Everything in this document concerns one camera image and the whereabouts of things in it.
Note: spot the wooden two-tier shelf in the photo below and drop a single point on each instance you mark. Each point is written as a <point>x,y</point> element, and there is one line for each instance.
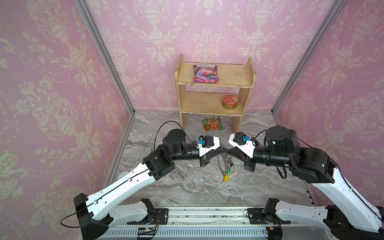
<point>242,77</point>

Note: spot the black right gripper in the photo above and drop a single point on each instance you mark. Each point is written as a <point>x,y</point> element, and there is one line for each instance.
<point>249,161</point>

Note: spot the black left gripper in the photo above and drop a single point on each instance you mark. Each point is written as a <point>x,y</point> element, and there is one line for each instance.
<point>205,158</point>

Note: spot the green orange snack packet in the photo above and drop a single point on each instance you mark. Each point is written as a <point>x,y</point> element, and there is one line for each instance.
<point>212,124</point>

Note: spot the aluminium corner post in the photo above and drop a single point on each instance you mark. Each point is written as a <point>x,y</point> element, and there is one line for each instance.
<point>101,46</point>
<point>319,35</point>

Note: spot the round red gold tin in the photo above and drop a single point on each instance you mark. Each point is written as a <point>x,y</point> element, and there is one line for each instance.
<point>230,102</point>

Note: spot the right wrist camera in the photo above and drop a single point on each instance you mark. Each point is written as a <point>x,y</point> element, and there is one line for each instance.
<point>243,142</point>

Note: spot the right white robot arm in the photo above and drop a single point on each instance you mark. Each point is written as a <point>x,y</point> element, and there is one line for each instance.
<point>349,217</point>

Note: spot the aluminium corner post left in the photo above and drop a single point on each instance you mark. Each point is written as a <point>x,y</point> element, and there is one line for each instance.
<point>101,46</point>

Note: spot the aluminium corner post right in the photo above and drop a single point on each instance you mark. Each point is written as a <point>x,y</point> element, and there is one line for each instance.
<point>319,35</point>

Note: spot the pink snack packet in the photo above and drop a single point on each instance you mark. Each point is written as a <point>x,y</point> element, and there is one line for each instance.
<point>206,74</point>

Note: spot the yellow key tag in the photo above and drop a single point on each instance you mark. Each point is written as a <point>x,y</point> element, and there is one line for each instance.
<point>227,177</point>

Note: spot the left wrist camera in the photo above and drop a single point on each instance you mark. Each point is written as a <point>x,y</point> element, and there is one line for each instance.
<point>207,143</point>

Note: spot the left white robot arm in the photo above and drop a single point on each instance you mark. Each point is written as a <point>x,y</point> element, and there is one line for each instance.
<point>98,212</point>

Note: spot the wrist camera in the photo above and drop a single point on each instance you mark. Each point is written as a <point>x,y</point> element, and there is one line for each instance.
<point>207,143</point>
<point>243,142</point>

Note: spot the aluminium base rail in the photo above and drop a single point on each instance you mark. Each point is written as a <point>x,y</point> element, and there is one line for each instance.
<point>198,223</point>

